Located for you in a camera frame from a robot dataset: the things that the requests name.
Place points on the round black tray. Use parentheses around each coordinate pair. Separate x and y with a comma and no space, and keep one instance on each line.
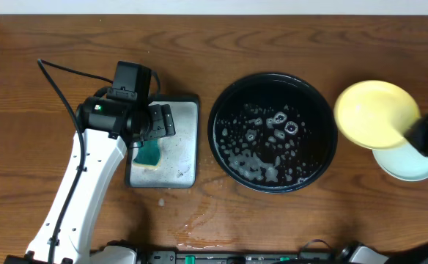
(272,132)

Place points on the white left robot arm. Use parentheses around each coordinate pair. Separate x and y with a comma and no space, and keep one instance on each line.
(106,129)

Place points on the green yellow sponge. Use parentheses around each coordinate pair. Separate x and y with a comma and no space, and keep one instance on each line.
(147,154)

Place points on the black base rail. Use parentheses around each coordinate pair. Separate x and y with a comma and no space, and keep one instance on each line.
(172,257)

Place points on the mint plate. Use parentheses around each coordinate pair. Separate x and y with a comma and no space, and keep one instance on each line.
(403,162)

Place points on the black rectangular soap tray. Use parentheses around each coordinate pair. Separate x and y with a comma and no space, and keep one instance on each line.
(179,152)

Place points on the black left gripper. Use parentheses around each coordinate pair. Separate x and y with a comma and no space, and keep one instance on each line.
(161,119)

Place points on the yellow plate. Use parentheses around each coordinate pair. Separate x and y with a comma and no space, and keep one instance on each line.
(375,114)

